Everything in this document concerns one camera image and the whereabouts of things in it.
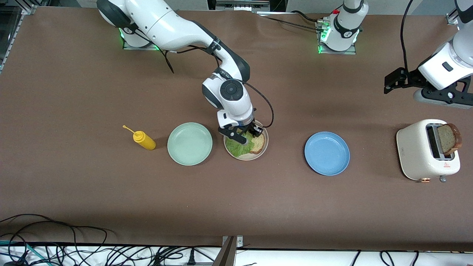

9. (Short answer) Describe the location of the brown bread slice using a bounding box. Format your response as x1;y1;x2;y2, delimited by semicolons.
437;123;462;156
242;131;266;154

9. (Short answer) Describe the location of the green lettuce leaf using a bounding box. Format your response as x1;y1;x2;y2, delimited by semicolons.
225;131;255;157

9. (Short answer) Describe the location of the yellow mustard squeeze bottle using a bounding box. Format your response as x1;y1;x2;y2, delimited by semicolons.
123;125;157;150

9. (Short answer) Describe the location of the beige round plate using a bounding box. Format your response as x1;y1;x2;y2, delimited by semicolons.
223;118;269;161

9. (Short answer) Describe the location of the green round plate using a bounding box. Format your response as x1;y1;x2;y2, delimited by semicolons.
167;122;213;166

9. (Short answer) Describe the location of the blue round plate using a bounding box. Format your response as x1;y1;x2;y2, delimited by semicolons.
304;132;350;176

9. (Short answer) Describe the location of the cream white toaster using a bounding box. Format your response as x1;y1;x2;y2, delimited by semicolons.
396;119;461;183

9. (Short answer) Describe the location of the aluminium extrusion bar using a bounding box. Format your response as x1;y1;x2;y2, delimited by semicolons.
215;0;270;11

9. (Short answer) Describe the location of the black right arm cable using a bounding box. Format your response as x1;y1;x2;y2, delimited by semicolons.
159;44;274;128

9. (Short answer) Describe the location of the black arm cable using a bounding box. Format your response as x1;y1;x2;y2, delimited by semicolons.
159;44;274;128
401;0;414;71

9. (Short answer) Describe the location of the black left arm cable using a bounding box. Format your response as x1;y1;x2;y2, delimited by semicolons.
401;0;414;71

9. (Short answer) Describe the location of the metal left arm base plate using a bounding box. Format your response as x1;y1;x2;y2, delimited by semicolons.
319;20;357;55

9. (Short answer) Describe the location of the small metal bracket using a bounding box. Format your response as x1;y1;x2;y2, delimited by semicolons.
222;235;244;249

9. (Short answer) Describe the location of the black braided cable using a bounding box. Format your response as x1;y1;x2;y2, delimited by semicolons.
259;15;326;32

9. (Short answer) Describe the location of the grey metal post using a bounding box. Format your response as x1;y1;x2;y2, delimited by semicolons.
212;236;237;266

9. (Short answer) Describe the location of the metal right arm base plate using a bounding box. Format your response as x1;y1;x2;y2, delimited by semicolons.
123;37;163;51

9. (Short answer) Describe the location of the long black cable loop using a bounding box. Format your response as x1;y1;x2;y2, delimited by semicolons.
0;214;111;266

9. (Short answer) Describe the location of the teal cable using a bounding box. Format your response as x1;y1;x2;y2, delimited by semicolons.
0;240;50;266

